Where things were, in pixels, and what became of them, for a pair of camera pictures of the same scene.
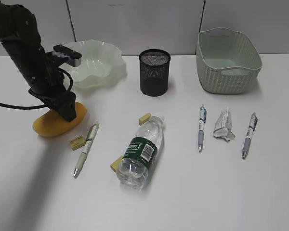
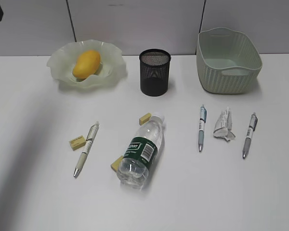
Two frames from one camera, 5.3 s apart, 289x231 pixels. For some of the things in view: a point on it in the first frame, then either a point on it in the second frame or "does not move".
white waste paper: (223, 126) does not move
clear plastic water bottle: (140, 154) does not move
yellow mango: (51, 123) → (87, 63)
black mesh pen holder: (154, 64) does not move
